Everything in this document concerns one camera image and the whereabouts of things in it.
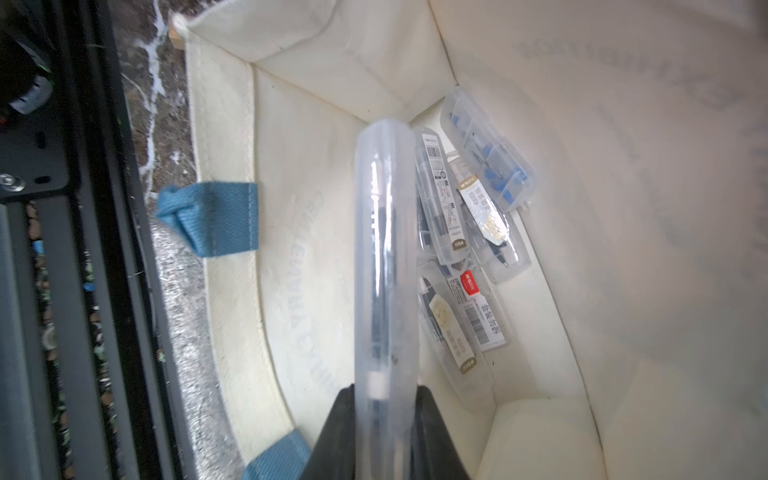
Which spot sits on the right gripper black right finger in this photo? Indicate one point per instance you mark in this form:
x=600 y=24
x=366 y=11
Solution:
x=434 y=454

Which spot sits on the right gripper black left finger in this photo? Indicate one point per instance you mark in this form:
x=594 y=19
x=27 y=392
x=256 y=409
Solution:
x=334 y=454

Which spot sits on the clear compass case gold label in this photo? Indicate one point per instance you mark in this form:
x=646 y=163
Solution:
x=494 y=238

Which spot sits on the cream canvas tote bag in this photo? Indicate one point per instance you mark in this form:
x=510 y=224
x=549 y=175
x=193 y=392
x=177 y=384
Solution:
x=636 y=342

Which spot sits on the clear compass case barcode label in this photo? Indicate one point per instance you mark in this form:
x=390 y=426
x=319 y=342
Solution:
x=386 y=336

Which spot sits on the clear case gold label lower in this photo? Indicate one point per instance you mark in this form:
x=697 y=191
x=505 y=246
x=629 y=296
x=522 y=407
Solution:
x=452 y=339

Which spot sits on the clear case red label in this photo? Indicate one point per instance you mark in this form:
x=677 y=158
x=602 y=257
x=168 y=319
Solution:
x=473 y=293

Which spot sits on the clear case blue parts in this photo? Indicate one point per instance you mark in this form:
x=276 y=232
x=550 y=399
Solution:
x=502 y=169

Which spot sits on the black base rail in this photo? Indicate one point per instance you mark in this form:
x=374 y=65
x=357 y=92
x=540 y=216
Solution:
x=86 y=386

